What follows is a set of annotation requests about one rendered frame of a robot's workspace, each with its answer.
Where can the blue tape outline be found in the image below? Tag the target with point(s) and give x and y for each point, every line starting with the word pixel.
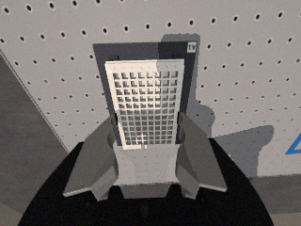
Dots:
pixel 292 148

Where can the white well plate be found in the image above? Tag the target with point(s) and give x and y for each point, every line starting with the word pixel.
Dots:
pixel 146 95

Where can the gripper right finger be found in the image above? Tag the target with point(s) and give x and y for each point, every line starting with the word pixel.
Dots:
pixel 209 175

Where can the white perforated base plate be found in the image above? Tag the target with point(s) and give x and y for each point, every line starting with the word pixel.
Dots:
pixel 246 85

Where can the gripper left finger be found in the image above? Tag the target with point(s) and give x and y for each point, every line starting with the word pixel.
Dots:
pixel 82 178

